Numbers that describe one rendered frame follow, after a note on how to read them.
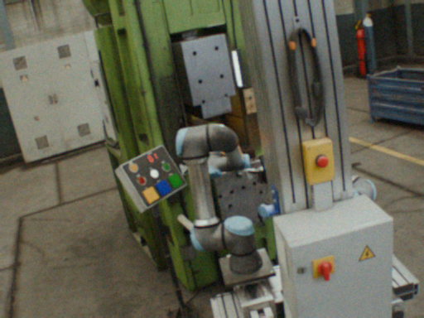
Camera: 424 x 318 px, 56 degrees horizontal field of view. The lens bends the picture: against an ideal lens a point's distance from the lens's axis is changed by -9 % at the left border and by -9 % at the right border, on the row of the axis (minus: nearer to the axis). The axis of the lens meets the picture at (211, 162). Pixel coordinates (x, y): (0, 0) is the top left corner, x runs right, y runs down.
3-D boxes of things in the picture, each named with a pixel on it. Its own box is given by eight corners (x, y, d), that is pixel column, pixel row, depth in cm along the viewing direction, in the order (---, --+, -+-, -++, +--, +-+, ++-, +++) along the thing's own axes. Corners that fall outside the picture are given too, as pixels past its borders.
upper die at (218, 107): (232, 111, 275) (228, 96, 272) (204, 118, 268) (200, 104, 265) (204, 103, 312) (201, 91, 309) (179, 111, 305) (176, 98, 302)
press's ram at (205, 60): (247, 91, 277) (236, 31, 264) (193, 106, 263) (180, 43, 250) (218, 87, 314) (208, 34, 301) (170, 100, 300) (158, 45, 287)
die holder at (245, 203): (272, 217, 302) (264, 158, 287) (225, 237, 288) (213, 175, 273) (234, 195, 351) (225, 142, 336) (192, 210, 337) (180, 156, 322)
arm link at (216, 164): (227, 171, 211) (225, 151, 216) (204, 174, 213) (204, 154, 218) (229, 177, 218) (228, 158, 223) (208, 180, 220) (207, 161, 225)
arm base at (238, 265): (266, 270, 182) (263, 251, 179) (232, 278, 182) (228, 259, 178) (258, 252, 197) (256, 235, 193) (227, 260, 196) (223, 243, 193)
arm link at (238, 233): (256, 252, 179) (251, 225, 175) (224, 256, 182) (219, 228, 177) (257, 238, 191) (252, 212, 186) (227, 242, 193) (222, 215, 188)
